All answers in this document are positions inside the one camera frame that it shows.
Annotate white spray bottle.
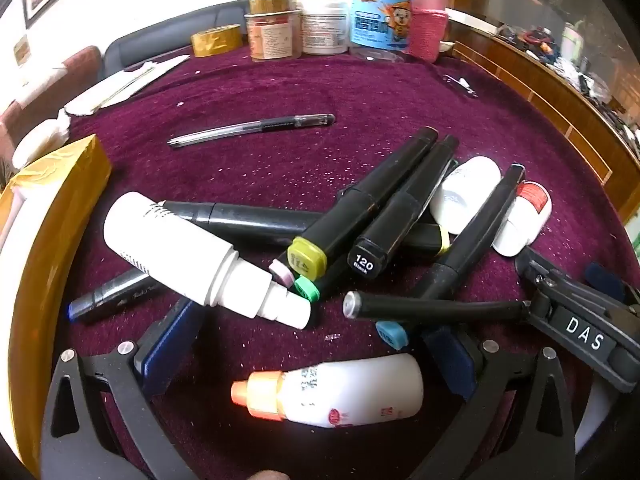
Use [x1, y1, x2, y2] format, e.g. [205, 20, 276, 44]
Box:
[103, 192, 312, 330]

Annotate pile of assorted clutter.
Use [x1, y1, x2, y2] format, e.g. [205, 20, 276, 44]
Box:
[497, 22, 640, 156]

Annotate black marker green cap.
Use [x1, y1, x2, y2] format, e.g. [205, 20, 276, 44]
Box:
[294, 274, 322, 304]

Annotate black marker pink cap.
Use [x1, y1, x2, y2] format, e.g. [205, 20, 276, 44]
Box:
[269, 259, 295, 289]

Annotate black leather sofa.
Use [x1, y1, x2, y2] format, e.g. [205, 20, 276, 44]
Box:
[102, 0, 251, 68]

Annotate black marker yellow-green cap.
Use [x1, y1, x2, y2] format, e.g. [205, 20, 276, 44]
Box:
[288, 127, 440, 282]

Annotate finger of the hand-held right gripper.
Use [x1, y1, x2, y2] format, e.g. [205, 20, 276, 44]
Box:
[515, 249, 640, 311]
[522, 285, 640, 393]

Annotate white papers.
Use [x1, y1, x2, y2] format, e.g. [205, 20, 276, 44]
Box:
[65, 55, 191, 113]

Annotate small white bottle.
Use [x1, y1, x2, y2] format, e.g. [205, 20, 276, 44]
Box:
[430, 156, 502, 235]

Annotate gold tape roll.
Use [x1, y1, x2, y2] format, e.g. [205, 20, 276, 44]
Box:
[191, 24, 246, 58]

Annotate black marker dark blue cap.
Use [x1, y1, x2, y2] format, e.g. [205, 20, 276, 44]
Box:
[68, 266, 168, 324]

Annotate pink wrapped jar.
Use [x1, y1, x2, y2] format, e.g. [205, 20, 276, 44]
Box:
[409, 0, 449, 63]

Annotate brown armchair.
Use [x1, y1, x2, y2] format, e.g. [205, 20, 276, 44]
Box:
[0, 45, 103, 146]

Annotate white bottle red label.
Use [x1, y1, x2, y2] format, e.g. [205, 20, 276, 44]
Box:
[492, 181, 553, 257]

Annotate long black marker yellow end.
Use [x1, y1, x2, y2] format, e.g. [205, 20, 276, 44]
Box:
[162, 201, 451, 258]

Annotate clear gel pen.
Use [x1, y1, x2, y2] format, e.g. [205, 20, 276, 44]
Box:
[167, 113, 336, 149]

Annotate small black clip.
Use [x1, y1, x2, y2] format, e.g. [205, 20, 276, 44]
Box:
[442, 75, 478, 97]

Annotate wooden table rim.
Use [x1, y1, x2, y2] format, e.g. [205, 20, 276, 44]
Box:
[442, 10, 640, 226]

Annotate white bottle orange cap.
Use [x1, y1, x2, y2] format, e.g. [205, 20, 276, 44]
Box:
[231, 353, 425, 429]

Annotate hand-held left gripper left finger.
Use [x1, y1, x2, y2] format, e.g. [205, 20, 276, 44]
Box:
[39, 296, 207, 480]

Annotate gold tray white inside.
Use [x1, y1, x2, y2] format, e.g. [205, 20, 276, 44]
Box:
[0, 135, 112, 461]

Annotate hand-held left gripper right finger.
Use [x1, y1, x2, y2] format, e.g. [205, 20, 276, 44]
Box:
[410, 325, 577, 480]

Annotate black marker light blue cap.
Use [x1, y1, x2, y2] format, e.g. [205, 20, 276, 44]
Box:
[376, 164, 527, 347]

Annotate white jar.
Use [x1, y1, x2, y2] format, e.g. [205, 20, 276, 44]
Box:
[298, 0, 349, 56]

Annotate white plastic bag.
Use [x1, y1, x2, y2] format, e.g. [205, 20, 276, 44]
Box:
[11, 109, 72, 167]

